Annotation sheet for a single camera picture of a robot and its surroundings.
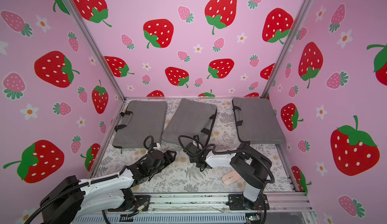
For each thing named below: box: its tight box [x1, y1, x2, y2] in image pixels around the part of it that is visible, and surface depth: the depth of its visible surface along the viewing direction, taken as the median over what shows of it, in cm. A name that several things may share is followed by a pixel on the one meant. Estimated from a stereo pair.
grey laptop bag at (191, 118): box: [161, 98, 218, 146], surface depth 103 cm
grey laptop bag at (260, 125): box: [231, 97, 286, 145], surface depth 104 cm
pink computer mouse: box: [222, 170, 242, 186], surface depth 82 cm
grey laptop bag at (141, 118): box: [111, 100, 168, 149], surface depth 103 cm
